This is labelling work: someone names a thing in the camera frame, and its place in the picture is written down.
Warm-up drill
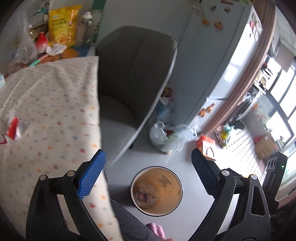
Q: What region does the red white torn carton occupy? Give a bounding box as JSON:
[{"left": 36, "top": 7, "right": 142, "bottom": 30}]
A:
[{"left": 1, "top": 116, "right": 29, "bottom": 145}]

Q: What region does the clear plastic water jug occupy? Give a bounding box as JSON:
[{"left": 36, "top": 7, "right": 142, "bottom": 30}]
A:
[{"left": 75, "top": 11, "right": 95, "bottom": 47}]

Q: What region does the clear plastic bag on table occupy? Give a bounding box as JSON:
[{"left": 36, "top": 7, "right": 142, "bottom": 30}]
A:
[{"left": 7, "top": 14, "right": 38, "bottom": 75}]

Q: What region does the orange cardboard gift box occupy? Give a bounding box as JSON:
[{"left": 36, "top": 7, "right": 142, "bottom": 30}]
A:
[{"left": 197, "top": 135, "right": 216, "bottom": 161}]

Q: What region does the plastic bag on floor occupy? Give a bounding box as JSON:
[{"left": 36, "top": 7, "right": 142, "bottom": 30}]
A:
[{"left": 149, "top": 121, "right": 198, "bottom": 154}]

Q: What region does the blue tissue box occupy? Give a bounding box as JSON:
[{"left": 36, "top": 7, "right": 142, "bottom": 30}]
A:
[{"left": 0, "top": 73, "right": 6, "bottom": 88}]

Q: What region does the round trash bin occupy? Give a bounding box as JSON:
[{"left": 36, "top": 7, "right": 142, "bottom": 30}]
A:
[{"left": 130, "top": 166, "right": 183, "bottom": 217}]

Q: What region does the red white vase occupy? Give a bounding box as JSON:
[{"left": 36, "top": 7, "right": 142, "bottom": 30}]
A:
[{"left": 36, "top": 32, "right": 49, "bottom": 54}]

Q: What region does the grey upholstered chair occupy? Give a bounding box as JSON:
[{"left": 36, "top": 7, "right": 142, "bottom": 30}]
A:
[{"left": 95, "top": 26, "right": 178, "bottom": 166}]

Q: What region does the bag of bottles by fridge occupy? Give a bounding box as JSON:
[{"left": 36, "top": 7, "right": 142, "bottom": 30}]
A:
[{"left": 154, "top": 87, "right": 174, "bottom": 123}]

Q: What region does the white crumpled napkin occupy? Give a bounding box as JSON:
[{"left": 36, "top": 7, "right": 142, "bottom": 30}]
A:
[{"left": 45, "top": 44, "right": 67, "bottom": 56}]

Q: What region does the floral tablecloth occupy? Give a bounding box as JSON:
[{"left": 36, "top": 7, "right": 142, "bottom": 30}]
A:
[{"left": 0, "top": 56, "right": 123, "bottom": 241}]

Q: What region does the yellow snack bag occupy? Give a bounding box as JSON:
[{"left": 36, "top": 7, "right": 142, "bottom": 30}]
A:
[{"left": 48, "top": 5, "right": 82, "bottom": 47}]

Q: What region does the green tall box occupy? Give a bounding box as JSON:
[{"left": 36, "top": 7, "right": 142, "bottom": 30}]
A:
[{"left": 91, "top": 0, "right": 107, "bottom": 43}]

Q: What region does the green teal pen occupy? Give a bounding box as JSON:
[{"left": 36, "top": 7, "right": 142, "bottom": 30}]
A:
[{"left": 28, "top": 54, "right": 49, "bottom": 67}]

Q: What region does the person's patterned grey leg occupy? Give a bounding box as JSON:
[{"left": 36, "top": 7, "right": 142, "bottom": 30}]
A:
[{"left": 111, "top": 200, "right": 165, "bottom": 241}]

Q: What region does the white refrigerator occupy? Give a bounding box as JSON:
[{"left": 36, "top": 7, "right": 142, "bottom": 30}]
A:
[{"left": 169, "top": 1, "right": 262, "bottom": 131}]

